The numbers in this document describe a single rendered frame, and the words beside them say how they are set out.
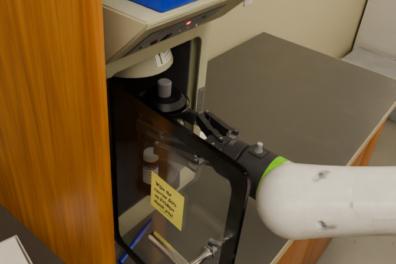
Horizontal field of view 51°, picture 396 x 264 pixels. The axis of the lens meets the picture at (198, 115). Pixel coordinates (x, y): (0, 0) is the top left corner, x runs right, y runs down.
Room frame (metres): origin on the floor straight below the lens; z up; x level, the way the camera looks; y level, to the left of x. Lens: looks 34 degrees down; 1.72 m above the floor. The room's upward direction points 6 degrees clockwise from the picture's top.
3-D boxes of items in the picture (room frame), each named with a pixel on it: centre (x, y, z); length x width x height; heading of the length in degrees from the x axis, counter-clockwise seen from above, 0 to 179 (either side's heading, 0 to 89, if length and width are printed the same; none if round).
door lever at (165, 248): (0.40, 0.01, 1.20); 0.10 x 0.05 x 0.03; 48
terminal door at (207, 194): (0.47, 0.04, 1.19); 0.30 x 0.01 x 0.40; 48
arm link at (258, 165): (0.58, -0.12, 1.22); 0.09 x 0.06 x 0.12; 144
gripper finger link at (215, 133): (0.69, -0.03, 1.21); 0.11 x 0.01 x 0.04; 26
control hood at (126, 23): (0.68, 0.03, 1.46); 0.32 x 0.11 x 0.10; 145
